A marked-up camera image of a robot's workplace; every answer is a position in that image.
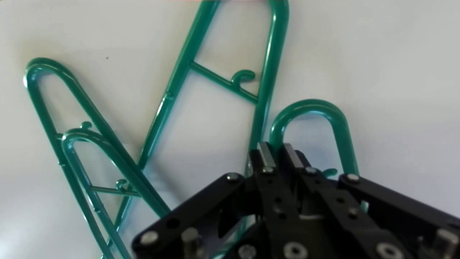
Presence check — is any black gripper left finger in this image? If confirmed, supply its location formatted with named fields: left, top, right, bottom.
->
left=251, top=143, right=297, bottom=226

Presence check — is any green plastic hanger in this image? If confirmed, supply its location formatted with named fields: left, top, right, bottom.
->
left=113, top=0, right=292, bottom=242
left=268, top=98, right=371, bottom=218

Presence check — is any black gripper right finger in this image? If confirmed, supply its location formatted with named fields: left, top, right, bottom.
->
left=281, top=144, right=340, bottom=226

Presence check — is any green plastic hanger on table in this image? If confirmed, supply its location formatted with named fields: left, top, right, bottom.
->
left=113, top=0, right=292, bottom=242

